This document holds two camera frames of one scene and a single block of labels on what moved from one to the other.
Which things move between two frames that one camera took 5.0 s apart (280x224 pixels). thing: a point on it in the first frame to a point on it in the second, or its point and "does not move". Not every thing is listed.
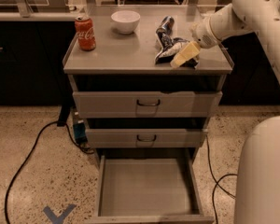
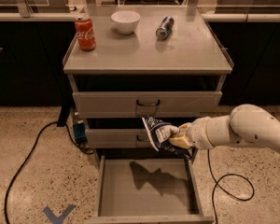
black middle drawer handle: (147, 141) does not move
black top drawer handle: (147, 105) does not move
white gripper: (206, 35) to (198, 132)
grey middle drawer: (145, 138) does not move
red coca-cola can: (85, 33) does not move
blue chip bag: (169, 48) to (161, 133)
